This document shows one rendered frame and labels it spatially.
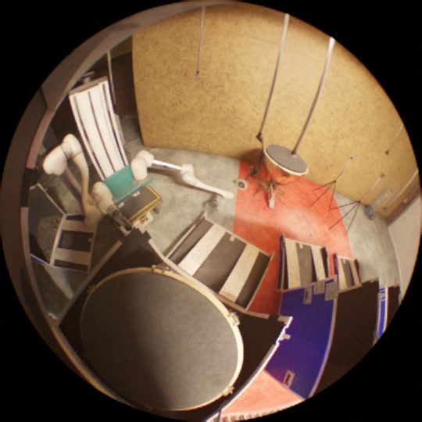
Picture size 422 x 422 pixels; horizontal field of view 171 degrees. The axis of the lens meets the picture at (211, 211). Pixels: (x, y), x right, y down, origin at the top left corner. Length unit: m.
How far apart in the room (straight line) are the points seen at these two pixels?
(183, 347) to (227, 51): 3.15
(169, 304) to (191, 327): 0.14
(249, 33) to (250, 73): 0.79
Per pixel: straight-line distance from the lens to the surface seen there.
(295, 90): 2.79
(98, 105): 1.48
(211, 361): 0.75
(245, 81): 2.65
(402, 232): 7.10
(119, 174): 1.64
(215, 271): 1.66
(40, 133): 0.53
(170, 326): 0.70
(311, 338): 1.28
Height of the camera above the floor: 1.65
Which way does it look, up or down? 54 degrees down
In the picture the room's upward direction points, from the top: 8 degrees clockwise
